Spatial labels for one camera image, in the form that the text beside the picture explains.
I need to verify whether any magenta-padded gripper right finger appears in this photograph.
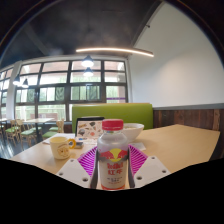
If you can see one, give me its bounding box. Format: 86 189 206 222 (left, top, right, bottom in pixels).
127 144 172 189

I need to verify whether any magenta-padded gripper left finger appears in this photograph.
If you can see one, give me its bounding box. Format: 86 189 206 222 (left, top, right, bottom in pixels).
55 145 100 190

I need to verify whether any red-capped clear drink bottle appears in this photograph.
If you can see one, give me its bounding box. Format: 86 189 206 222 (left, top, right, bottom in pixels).
96 118 130 191

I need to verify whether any cream yellow mug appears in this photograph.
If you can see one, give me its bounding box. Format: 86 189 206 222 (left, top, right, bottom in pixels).
49 135 77 161

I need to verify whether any white bowl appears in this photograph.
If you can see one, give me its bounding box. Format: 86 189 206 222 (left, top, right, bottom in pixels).
122 122 145 143

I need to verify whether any black-framed table sign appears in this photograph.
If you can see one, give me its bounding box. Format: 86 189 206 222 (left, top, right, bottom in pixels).
75 115 106 140

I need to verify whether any green upholstered bench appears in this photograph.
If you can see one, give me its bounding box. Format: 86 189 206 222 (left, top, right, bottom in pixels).
71 102 154 133

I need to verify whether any light wooden dining table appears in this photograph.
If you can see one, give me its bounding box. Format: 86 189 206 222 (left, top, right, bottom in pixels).
22 117 55 143

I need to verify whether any wooden green-seat chairs group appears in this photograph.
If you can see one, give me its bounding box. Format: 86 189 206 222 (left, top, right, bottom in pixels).
0 118 66 148

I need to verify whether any black pendant lamps group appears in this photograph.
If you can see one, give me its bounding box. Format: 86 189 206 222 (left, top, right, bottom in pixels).
12 54 95 89

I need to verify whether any curved linear ceiling light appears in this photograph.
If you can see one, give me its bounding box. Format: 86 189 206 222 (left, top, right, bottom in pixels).
75 46 155 58

